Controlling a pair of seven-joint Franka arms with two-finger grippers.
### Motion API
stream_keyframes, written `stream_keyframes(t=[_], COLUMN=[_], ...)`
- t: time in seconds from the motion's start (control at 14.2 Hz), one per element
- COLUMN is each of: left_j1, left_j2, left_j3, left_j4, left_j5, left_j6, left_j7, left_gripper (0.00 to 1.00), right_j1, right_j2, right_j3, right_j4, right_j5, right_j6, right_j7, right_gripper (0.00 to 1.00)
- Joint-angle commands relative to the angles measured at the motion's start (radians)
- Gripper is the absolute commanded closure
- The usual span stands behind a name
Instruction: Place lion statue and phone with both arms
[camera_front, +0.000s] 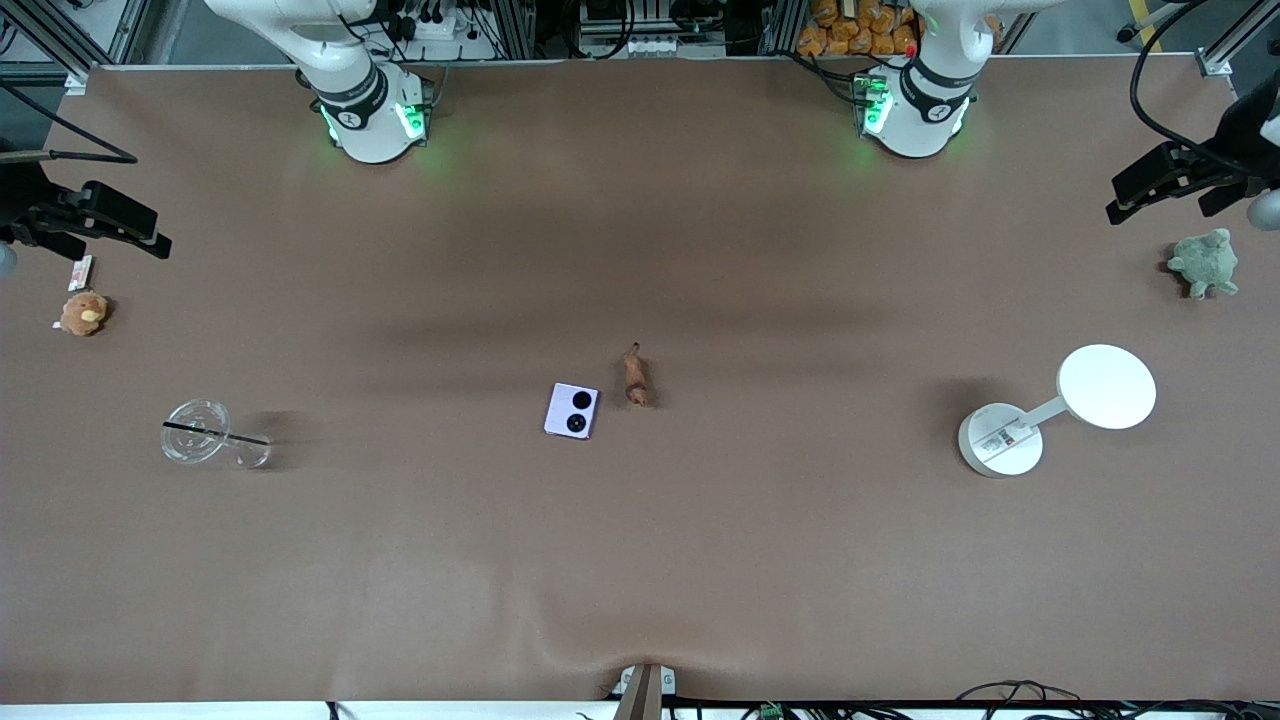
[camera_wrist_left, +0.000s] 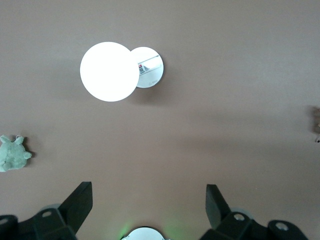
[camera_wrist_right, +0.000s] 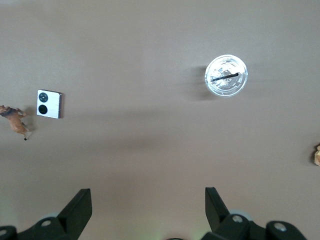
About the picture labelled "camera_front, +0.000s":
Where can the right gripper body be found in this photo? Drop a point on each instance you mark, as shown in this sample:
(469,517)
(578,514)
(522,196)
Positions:
(22,208)

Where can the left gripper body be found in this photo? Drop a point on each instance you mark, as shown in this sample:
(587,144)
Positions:
(1243,148)

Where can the brown lion figurine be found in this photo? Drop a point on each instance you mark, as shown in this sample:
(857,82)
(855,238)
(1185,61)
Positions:
(635,378)

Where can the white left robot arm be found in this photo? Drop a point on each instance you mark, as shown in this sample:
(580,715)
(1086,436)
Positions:
(925,122)

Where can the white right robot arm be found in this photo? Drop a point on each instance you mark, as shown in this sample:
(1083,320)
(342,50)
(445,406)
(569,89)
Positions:
(362,130)

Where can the lilac flip phone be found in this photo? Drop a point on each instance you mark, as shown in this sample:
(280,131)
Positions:
(572,410)

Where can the small white red packet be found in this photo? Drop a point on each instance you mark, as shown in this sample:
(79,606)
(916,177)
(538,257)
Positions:
(80,272)

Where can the green plush turtle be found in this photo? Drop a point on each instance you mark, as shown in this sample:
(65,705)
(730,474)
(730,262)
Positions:
(1206,263)

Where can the brown plush toy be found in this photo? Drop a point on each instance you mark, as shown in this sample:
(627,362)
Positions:
(83,313)

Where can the white round desk lamp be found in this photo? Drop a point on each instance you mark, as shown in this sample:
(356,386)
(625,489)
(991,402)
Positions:
(1105,388)

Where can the clear plastic cup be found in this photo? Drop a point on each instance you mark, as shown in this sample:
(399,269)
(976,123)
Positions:
(198,432)

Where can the black drinking straw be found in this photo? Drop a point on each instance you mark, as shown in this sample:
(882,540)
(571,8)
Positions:
(215,434)

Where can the orange plush toy pile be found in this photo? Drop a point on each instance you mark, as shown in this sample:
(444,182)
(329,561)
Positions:
(860,30)

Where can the white power strip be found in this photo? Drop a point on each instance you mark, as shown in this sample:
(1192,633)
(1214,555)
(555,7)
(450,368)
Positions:
(440,27)

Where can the brown table cover sheet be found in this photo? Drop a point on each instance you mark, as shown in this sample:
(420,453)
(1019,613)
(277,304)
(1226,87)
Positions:
(640,560)

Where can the aluminium frame profile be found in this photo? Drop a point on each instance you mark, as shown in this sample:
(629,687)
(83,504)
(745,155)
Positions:
(1232,45)
(62,45)

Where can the grey table edge bracket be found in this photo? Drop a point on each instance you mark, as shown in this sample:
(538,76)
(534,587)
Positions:
(644,690)

